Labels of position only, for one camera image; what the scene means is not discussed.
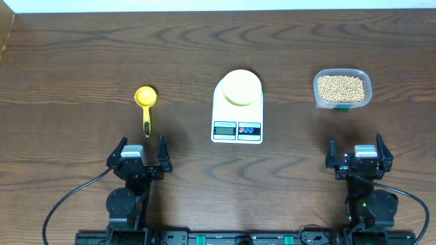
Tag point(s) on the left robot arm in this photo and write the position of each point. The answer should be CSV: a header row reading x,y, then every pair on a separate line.
x,y
127,205

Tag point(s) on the pale yellow bowl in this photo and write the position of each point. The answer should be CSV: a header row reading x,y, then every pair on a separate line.
x,y
241,87

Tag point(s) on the soybeans in container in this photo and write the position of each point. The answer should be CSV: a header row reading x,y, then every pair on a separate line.
x,y
342,89

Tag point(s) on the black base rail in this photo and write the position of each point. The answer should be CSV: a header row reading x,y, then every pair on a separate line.
x,y
186,238

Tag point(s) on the clear plastic container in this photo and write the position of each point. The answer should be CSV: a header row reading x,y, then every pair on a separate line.
x,y
368,91

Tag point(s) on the white digital kitchen scale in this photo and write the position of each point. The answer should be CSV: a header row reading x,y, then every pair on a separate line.
x,y
238,124

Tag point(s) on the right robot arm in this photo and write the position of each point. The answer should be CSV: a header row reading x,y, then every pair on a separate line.
x,y
368,208

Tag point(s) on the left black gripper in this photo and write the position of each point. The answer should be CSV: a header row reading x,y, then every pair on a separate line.
x,y
163,165

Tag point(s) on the yellow measuring scoop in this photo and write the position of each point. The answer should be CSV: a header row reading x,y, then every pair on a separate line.
x,y
146,97

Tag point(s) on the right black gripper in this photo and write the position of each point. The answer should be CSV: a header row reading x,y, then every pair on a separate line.
x,y
342,166

